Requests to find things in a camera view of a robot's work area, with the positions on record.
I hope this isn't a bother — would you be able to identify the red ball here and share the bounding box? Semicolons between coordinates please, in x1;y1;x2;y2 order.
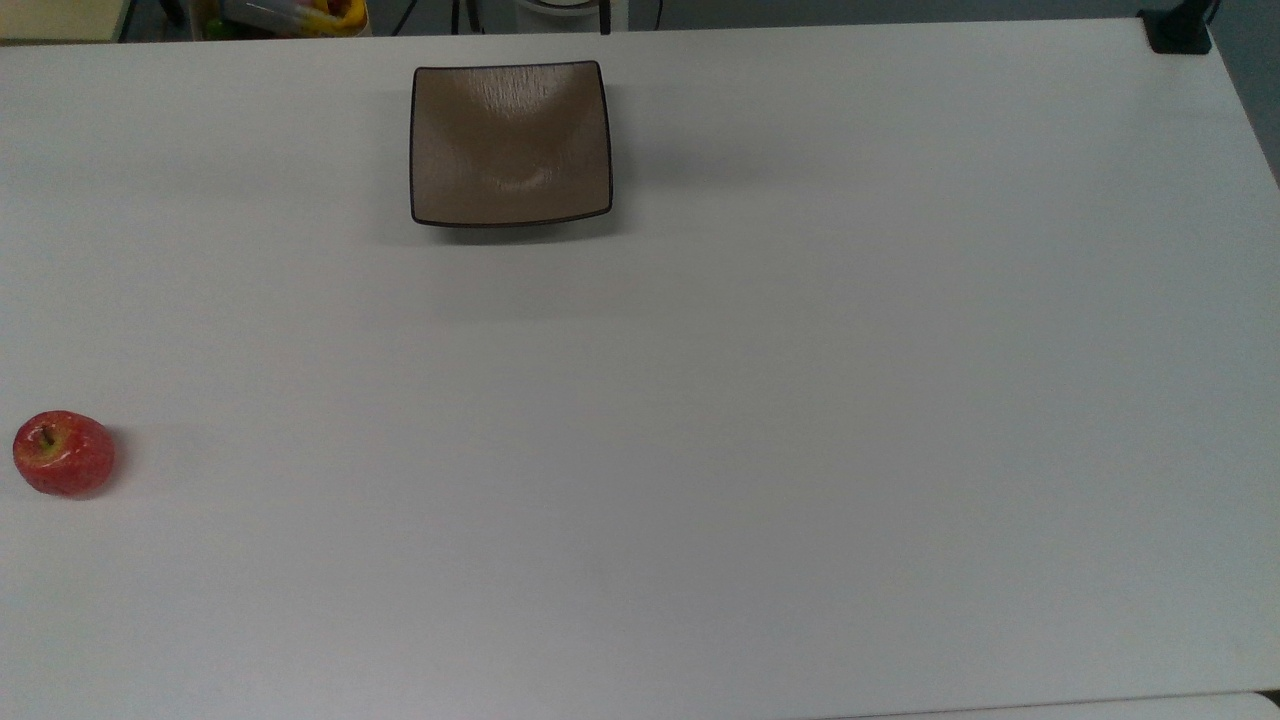
12;410;117;499

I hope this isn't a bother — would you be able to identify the brown square ceramic plate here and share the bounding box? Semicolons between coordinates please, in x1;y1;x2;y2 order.
409;60;614;229

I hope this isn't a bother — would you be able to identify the yellow plastic bag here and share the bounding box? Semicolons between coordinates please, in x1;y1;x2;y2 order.
195;0;371;39

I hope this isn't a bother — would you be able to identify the black table clamp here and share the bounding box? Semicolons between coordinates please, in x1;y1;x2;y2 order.
1138;0;1219;56

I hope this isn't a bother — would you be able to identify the beige cabinet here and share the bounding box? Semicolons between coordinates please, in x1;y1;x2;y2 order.
0;0;136;43

